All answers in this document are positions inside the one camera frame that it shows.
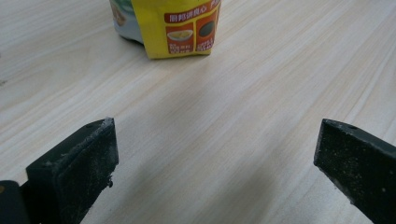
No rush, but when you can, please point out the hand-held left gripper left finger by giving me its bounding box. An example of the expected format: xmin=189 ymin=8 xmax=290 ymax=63
xmin=21 ymin=117 xmax=120 ymax=224

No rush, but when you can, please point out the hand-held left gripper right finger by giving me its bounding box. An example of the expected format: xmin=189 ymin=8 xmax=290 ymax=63
xmin=313 ymin=118 xmax=396 ymax=224

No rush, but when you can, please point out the yellow seasoning pouch green spout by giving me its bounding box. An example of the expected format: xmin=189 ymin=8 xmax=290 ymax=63
xmin=108 ymin=0 xmax=222 ymax=60

